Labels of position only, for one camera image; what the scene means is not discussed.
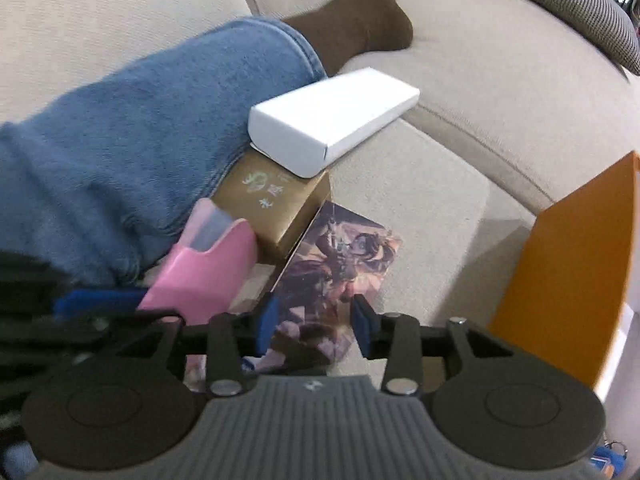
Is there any gold box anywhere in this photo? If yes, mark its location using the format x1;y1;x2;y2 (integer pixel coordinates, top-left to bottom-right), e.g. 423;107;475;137
212;150;332;266

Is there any houndstooth cushion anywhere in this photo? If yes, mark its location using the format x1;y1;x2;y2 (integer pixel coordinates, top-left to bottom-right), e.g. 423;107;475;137
447;0;640;75

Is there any person's left leg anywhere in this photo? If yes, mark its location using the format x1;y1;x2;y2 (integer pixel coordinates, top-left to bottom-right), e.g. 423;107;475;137
0;17;328;288

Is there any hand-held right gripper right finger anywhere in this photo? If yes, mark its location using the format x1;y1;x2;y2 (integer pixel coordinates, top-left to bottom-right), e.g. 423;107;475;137
350;294;516;396

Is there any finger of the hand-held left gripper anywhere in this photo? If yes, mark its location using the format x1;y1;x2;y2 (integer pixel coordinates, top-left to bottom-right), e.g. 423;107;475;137
54;287;178;331

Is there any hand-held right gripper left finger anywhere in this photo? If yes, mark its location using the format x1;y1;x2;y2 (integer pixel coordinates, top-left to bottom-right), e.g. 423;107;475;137
117;296;281;397

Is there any pink card holder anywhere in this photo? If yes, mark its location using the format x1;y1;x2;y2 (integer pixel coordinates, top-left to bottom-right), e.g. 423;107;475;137
136;197;258;327

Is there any anime picture card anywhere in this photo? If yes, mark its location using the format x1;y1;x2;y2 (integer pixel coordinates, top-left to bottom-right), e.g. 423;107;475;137
270;200;404;363

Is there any blue key fob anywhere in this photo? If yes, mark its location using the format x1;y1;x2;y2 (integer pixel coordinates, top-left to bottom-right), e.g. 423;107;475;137
590;440;630;480

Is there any orange cardboard box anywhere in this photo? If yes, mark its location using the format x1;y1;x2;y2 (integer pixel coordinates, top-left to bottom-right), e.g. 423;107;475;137
487;150;640;401

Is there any beige sofa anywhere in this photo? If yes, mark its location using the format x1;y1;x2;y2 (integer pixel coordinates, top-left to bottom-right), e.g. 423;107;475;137
0;0;640;396

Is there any white box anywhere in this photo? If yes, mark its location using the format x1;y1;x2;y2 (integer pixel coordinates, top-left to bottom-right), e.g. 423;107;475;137
248;66;421;179

